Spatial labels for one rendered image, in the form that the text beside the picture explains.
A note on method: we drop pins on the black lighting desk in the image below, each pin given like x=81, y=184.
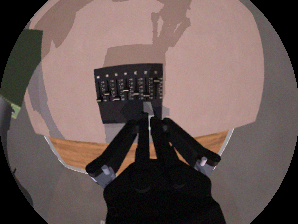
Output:
x=126, y=84

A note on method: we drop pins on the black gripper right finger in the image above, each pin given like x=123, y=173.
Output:
x=192, y=151

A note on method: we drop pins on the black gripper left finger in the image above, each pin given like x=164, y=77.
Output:
x=103, y=169

